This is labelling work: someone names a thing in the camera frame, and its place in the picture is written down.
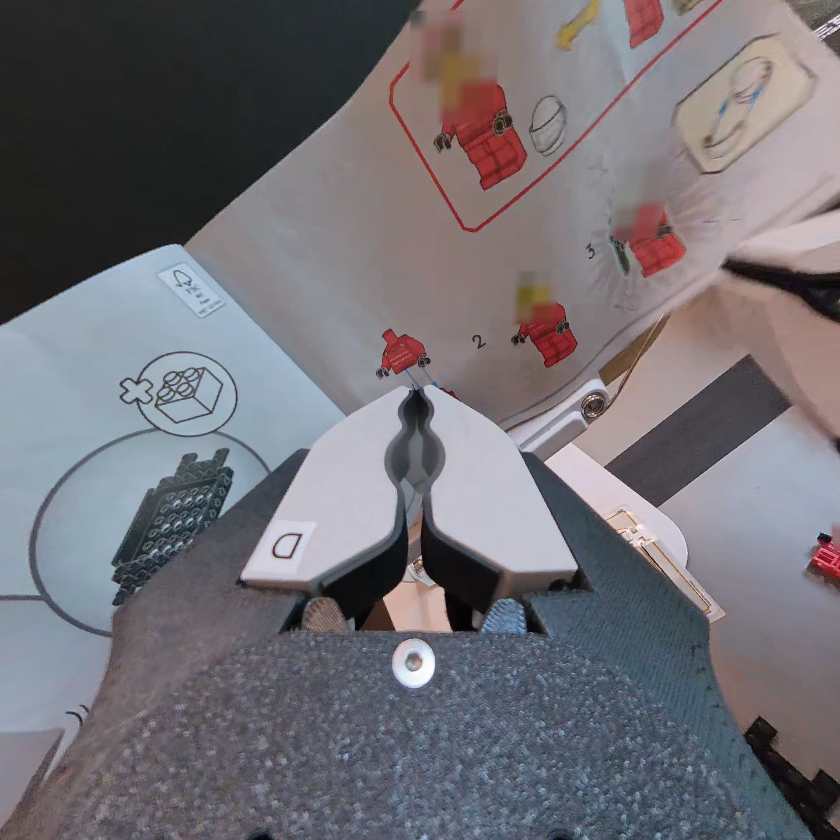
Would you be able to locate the red toy minifigure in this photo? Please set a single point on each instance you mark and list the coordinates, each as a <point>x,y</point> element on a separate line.
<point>825,558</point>

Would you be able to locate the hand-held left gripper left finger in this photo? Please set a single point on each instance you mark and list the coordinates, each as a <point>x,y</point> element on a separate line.
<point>328,505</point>

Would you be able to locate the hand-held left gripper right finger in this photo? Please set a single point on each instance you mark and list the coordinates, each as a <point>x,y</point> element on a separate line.
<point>492,512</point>

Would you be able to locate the black toy chassis plate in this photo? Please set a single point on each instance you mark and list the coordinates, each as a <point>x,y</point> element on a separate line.
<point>794,781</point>

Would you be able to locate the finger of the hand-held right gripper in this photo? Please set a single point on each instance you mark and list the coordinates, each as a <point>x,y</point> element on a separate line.
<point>800,243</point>
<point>820,367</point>

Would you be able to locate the yellow black sticker sheet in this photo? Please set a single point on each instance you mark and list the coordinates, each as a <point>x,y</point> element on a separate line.
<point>682,577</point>

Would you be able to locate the toy brick instruction booklet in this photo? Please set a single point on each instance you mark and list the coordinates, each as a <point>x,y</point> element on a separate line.
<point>315,262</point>

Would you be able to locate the white book stand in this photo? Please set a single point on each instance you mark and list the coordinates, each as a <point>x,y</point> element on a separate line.
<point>590,485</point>

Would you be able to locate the grey desk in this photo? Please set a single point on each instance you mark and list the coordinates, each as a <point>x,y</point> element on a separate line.
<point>754,656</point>

